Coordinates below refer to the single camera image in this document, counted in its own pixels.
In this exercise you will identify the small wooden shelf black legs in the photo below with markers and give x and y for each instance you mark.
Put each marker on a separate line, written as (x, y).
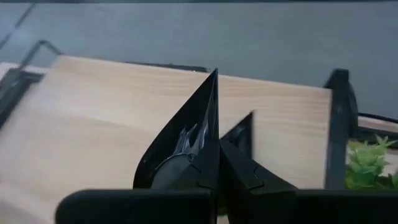
(93, 124)

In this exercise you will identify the green plant white pot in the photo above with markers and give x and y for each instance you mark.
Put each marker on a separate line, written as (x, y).
(367, 161)

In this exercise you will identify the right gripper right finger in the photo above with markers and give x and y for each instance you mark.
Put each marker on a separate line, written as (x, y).
(248, 196)

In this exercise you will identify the black aluminium table frame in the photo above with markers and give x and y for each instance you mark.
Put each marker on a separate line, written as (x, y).
(12, 90)

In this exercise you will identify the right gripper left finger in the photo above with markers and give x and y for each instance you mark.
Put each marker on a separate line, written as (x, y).
(208, 174)

